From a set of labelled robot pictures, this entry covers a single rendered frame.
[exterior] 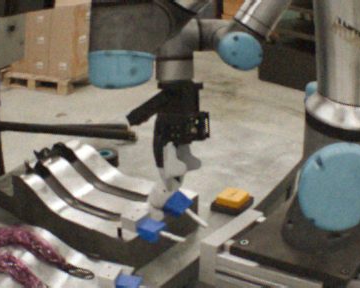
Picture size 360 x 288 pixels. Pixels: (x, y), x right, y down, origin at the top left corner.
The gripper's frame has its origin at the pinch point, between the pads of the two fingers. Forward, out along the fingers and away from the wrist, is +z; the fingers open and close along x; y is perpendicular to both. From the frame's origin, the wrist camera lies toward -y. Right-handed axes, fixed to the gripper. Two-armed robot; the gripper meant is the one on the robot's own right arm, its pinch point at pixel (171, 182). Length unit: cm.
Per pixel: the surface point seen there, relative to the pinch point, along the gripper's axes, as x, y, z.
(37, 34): 266, -344, -58
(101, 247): -16.6, -7.0, 11.3
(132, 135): 42, -41, 0
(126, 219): -13.2, -1.9, 4.7
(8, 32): 16, -80, -41
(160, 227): -10.4, 4.0, 6.2
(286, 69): 395, -130, -2
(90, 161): 3.8, -25.3, -1.3
